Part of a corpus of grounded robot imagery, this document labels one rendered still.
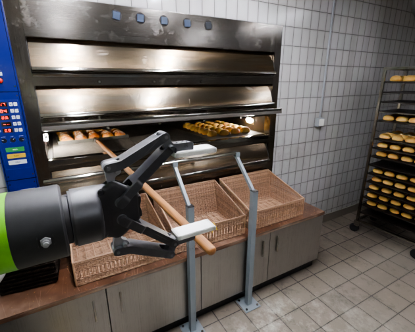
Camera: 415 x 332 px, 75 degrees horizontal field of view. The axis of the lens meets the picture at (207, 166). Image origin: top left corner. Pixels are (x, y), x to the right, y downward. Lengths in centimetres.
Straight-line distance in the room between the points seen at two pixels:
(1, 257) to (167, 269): 151
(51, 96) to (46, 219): 160
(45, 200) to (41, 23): 163
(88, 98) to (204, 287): 148
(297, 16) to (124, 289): 248
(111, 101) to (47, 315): 127
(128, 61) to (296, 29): 151
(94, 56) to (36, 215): 164
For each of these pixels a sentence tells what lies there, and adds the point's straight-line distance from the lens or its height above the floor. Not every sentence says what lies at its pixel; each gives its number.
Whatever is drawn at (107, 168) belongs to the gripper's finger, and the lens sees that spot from 37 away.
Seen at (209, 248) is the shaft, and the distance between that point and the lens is 81.
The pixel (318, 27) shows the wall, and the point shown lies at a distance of 296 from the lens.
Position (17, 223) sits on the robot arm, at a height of 151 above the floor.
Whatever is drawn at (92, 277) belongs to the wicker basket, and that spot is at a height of 61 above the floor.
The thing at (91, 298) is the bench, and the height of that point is 51.
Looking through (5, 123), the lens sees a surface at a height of 143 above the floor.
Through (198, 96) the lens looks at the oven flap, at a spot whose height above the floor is 154.
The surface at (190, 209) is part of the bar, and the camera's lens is 161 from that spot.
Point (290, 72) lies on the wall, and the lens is 271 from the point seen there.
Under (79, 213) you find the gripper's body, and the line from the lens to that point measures 36.
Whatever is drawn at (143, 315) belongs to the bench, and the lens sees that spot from 197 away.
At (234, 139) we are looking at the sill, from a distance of 237.
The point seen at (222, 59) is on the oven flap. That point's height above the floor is 181.
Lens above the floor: 166
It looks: 17 degrees down
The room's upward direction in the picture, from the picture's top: straight up
